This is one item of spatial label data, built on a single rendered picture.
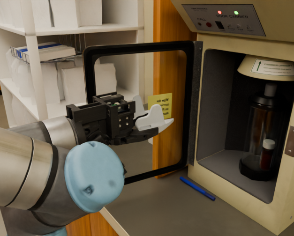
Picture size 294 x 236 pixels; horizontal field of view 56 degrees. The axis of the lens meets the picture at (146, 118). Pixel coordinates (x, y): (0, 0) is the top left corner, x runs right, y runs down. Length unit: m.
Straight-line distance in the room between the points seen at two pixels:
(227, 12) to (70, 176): 0.47
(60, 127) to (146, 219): 0.42
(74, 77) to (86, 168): 1.39
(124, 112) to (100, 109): 0.05
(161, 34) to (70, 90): 1.00
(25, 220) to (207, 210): 0.55
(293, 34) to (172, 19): 0.33
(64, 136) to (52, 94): 1.30
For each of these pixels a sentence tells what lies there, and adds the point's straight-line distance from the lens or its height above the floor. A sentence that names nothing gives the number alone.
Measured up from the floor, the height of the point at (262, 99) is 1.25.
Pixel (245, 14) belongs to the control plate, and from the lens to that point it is 0.61.
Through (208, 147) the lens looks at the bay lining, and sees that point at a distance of 0.91.
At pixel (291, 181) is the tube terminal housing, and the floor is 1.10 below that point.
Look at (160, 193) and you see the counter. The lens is 0.88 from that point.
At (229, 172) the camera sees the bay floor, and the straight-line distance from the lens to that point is 0.87.
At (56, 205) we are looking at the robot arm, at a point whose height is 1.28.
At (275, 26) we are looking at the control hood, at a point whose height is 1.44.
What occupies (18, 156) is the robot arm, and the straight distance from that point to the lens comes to 0.29.
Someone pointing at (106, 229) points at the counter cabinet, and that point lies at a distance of 0.98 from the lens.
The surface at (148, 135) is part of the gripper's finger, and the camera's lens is 0.52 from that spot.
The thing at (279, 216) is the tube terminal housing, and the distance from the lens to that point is 0.78.
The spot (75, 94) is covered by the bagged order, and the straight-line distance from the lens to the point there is 1.69.
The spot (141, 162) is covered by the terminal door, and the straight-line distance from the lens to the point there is 0.81.
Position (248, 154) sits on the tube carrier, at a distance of 0.83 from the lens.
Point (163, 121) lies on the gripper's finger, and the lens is 0.55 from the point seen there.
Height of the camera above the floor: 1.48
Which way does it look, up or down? 22 degrees down
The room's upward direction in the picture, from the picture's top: straight up
